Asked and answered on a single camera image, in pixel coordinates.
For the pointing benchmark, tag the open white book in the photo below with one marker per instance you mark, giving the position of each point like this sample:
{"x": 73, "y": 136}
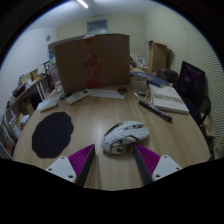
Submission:
{"x": 166, "y": 98}

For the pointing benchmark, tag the blue book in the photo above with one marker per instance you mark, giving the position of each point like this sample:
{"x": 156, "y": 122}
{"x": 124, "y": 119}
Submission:
{"x": 156, "y": 81}

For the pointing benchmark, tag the black round mouse pad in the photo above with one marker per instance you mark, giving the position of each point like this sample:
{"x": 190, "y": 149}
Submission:
{"x": 51, "y": 135}

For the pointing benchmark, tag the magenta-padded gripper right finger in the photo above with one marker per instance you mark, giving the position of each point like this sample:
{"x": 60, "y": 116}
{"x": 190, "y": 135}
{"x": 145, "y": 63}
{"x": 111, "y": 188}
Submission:
{"x": 165, "y": 165}

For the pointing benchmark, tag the black bag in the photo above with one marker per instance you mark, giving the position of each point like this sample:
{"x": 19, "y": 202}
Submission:
{"x": 168, "y": 75}

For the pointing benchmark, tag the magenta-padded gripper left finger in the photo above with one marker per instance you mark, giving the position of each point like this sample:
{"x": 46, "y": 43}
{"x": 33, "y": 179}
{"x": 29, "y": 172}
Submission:
{"x": 63, "y": 166}

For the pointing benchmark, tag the clear plastic container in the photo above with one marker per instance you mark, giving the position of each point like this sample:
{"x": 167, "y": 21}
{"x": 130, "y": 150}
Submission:
{"x": 138, "y": 81}

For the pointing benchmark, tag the dark laptop screen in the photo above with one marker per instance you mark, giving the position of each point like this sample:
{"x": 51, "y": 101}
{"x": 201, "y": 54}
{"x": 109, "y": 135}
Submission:
{"x": 190, "y": 80}

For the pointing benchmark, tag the wall window vent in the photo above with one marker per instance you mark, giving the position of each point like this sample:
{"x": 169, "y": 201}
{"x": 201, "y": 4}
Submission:
{"x": 97, "y": 26}

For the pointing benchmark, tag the white gaming computer mouse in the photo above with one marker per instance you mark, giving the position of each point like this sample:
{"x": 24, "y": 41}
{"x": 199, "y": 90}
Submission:
{"x": 124, "y": 136}

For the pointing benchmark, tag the plain white remote control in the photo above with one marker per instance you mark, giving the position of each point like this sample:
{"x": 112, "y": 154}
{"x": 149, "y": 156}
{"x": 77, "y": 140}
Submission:
{"x": 49, "y": 106}

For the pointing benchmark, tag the cluttered shelf unit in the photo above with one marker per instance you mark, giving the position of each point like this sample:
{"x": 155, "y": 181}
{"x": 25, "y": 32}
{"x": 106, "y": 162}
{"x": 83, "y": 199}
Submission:
{"x": 20, "y": 96}

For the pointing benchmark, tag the large brown cardboard box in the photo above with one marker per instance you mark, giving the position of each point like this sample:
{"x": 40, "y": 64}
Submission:
{"x": 71, "y": 66}

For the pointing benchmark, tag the black marker pen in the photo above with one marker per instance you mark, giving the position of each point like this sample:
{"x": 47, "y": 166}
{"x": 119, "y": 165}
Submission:
{"x": 155, "y": 111}

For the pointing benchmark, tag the black office chair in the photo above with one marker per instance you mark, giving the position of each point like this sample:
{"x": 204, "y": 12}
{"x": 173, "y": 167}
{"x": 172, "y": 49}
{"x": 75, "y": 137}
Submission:
{"x": 201, "y": 110}

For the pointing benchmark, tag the white paper sheet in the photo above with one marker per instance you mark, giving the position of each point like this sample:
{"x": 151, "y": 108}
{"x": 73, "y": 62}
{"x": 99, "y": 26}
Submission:
{"x": 41, "y": 102}
{"x": 106, "y": 93}

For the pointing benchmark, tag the small brown cardboard box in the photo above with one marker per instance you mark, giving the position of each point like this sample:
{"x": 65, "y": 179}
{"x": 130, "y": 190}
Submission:
{"x": 158, "y": 55}

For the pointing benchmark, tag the ceiling light tube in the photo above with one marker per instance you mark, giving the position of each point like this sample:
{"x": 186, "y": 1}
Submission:
{"x": 82, "y": 3}

